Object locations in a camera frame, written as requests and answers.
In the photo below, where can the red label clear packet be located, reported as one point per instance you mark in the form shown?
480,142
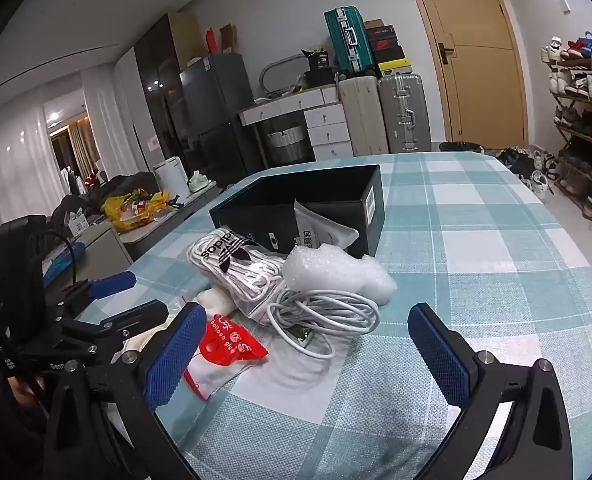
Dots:
226,345

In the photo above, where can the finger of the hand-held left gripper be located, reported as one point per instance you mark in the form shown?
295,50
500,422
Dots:
111,282
136,314

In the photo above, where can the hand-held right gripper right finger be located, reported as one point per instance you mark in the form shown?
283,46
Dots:
440,355

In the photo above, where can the white air purifier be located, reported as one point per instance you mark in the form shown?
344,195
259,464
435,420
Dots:
171,175

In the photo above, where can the yellow plastic bag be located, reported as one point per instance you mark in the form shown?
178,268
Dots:
126,210

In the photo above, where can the black cardboard box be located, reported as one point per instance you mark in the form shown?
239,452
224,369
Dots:
276,210

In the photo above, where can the grey curved frame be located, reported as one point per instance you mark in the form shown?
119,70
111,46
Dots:
271,67

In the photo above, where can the green and white packet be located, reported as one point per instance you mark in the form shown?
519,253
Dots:
301,337

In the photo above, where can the white drawer desk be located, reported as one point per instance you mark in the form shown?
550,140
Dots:
326,130

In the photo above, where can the beige suitcase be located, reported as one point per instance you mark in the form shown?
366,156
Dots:
363,115

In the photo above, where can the red flat box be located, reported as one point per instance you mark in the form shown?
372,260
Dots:
211,42

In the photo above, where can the red and black shoe box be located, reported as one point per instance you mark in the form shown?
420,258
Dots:
384,43

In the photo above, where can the grey low cabinet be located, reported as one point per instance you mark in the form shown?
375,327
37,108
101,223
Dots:
101,255

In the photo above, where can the wooden door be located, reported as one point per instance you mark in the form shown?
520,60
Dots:
465,60

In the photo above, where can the small brown shoe box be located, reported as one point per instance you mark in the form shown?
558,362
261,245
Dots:
374,23

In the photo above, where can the light green tissue pack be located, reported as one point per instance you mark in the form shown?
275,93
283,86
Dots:
201,181

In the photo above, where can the person's left hand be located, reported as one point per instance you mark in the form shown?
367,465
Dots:
21,392

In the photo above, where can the plain black shoe box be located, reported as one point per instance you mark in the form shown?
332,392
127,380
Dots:
389,55

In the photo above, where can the woven laundry basket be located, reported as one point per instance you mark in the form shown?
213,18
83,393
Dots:
288,145

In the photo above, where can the large beige cardboard sheet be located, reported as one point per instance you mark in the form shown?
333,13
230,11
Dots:
186,35

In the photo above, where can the silver suitcase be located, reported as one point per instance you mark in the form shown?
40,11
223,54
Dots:
405,110

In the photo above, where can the black paper bag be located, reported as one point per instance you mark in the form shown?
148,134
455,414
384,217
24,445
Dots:
318,60

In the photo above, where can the yellow and black shoe box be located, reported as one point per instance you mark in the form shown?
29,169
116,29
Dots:
394,68

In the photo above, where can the scattered pile of shoes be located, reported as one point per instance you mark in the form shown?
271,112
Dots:
520,162

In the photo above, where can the black white label shoe box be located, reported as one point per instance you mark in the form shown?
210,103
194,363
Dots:
379,31

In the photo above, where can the white printed pouch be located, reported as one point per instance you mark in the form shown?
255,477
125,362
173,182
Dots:
323,232

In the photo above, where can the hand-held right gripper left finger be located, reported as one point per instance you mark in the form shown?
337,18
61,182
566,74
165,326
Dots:
173,355

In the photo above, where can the grey refrigerator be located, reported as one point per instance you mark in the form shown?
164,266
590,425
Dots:
216,110

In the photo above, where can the brown cardboard box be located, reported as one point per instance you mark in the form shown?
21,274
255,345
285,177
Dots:
229,38

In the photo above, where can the white bubble wrap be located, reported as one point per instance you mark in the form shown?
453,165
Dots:
336,270

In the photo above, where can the clear bag of white socks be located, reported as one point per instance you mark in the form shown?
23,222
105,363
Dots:
226,260

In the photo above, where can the teal suitcase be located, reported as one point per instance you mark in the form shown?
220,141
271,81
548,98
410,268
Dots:
346,40

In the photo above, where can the round trash bin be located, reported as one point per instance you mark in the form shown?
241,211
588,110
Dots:
458,146

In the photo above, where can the dark tall cabinet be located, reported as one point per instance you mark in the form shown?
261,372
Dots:
156,60

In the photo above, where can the white sheer curtain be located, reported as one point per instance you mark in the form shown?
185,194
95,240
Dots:
106,120

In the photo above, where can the teal checked tablecloth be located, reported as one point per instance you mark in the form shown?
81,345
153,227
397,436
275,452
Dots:
475,260

